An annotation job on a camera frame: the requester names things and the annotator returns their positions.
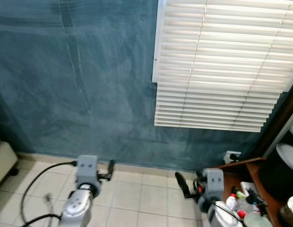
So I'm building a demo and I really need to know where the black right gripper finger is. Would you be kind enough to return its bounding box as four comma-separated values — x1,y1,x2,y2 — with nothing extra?
175,171,192,199

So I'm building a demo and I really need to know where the brown wooden desk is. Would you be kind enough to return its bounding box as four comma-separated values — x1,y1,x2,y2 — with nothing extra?
207,157,284,227

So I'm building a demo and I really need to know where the white squeeze bottle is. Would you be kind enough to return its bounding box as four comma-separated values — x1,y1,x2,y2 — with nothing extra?
225,193,238,210

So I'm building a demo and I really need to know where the small green item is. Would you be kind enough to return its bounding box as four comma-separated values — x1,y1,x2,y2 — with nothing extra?
233,188,247,199

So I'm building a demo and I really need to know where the black spray trigger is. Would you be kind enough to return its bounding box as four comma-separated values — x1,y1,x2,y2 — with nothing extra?
245,188,269,209

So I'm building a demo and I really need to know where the black round bin grey lid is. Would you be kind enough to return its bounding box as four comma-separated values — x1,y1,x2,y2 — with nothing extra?
259,143,293,201

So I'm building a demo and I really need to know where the cream wheeled cabinet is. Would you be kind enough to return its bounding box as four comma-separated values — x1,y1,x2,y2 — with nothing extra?
0,141,18,188

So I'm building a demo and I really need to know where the white window blind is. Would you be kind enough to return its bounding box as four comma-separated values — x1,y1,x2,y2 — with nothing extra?
153,0,293,133

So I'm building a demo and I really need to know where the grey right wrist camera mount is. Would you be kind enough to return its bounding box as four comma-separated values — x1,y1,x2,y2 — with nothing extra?
203,168,225,199

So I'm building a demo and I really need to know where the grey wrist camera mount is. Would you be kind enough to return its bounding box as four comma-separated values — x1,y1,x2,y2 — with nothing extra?
75,155,101,186
203,168,225,199

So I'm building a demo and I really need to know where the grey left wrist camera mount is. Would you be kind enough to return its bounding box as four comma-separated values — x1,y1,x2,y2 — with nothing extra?
75,155,101,186

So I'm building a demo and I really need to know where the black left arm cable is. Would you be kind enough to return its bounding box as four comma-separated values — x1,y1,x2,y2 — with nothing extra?
20,161,78,227

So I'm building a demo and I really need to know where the white wall socket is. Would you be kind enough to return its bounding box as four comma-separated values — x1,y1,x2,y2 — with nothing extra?
224,150,242,164

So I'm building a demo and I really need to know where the dark wooden mirror frame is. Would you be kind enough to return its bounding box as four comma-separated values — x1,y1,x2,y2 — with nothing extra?
250,78,293,159

